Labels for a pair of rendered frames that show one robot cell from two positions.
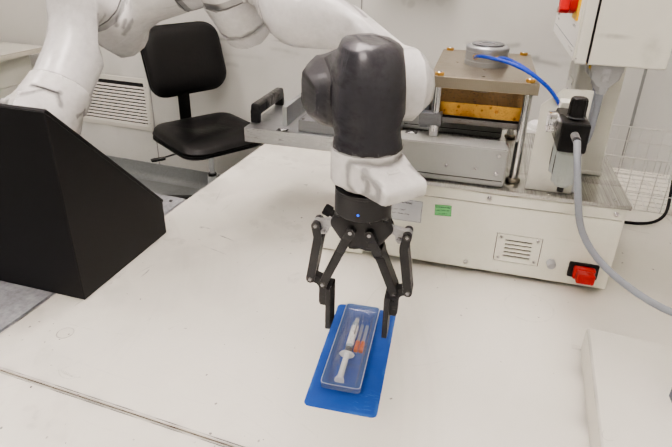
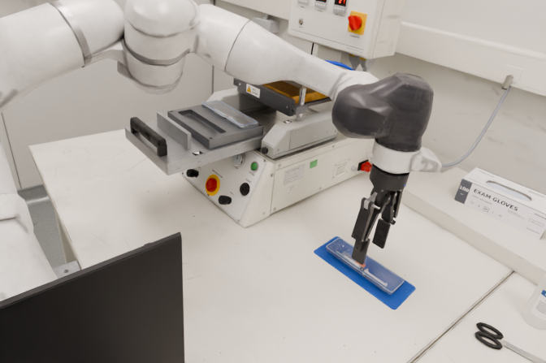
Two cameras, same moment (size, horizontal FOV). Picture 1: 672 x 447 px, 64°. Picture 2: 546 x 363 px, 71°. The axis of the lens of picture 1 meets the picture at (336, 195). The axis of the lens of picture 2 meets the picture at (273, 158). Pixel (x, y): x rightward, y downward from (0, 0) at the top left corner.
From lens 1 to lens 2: 0.84 m
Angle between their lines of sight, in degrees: 52
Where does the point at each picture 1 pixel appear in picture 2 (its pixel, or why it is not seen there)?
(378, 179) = (431, 158)
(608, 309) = not seen: hidden behind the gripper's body
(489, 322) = not seen: hidden behind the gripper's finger
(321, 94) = (388, 119)
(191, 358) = (322, 347)
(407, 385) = (397, 264)
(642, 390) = (448, 202)
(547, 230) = (353, 151)
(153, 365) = not seen: outside the picture
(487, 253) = (329, 178)
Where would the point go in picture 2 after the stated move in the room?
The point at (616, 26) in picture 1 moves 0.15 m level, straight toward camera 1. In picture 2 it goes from (383, 36) to (425, 49)
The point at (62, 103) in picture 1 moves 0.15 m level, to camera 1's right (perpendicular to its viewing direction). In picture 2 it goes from (26, 227) to (121, 183)
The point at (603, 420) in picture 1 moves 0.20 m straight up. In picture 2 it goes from (462, 222) to (488, 157)
